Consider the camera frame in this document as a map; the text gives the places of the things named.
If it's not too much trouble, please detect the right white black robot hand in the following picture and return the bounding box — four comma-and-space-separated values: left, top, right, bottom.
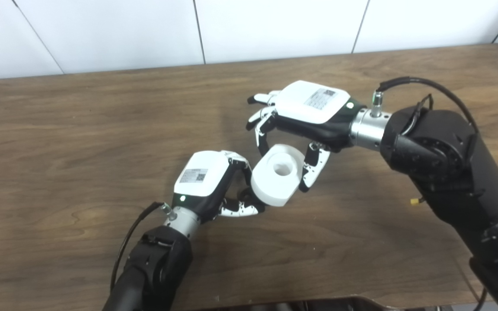
246, 80, 367, 193

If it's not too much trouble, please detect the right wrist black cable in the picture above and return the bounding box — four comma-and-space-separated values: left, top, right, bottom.
372, 76, 479, 132

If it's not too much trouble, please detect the dark robot torso edge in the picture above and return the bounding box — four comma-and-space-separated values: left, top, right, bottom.
197, 295, 405, 311

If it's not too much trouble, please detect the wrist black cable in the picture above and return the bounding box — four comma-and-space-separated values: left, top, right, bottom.
110, 202, 176, 292
372, 76, 479, 132

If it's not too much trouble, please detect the thin black hanging cable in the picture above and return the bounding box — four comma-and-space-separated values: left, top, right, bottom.
474, 287, 488, 311

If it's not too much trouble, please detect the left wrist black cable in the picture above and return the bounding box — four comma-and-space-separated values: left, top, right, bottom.
110, 202, 176, 292

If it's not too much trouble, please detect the round white plastic piece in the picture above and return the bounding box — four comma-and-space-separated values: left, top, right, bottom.
251, 144, 305, 207

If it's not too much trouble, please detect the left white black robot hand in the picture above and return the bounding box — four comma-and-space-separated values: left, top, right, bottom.
172, 150, 266, 223

